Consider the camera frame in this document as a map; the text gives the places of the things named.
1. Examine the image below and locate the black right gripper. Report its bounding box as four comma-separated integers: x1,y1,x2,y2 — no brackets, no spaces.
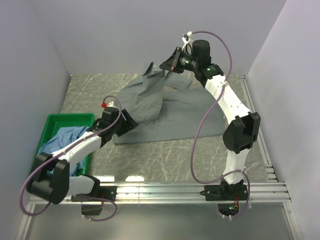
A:
159,47,199,75

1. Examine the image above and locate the grey long sleeve shirt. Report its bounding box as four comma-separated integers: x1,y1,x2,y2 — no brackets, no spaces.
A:
114,62,215,145

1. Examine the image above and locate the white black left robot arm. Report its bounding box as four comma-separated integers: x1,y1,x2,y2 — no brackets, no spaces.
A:
25,107,138,205

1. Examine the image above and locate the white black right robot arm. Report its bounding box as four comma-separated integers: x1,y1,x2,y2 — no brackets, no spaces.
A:
160,40,261,201

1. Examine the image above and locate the blue long sleeve shirt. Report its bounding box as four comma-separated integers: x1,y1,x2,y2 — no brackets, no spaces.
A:
35,126,89,177

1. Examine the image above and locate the green plastic bin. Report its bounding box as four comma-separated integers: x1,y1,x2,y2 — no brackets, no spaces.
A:
31,113,96,176

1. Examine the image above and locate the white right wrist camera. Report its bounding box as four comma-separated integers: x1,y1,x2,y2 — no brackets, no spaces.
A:
181,31,193,52

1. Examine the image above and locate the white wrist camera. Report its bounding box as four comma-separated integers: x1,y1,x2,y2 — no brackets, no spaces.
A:
181,31,193,52
101,97,119,109

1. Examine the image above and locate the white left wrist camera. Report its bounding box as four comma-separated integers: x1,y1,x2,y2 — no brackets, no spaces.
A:
101,97,119,109

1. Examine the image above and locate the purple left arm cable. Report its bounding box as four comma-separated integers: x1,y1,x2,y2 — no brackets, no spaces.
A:
20,95,123,223

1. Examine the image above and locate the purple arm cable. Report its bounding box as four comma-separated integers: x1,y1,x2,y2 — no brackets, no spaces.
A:
20,95,123,223
190,30,251,222

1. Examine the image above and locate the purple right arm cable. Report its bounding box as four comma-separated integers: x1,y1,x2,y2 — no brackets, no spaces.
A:
190,30,251,222

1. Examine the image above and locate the aluminium mounting rail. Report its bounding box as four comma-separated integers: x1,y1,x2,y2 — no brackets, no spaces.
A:
27,181,292,205

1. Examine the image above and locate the aluminium side rail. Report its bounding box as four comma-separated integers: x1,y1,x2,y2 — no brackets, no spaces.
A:
238,75,279,183

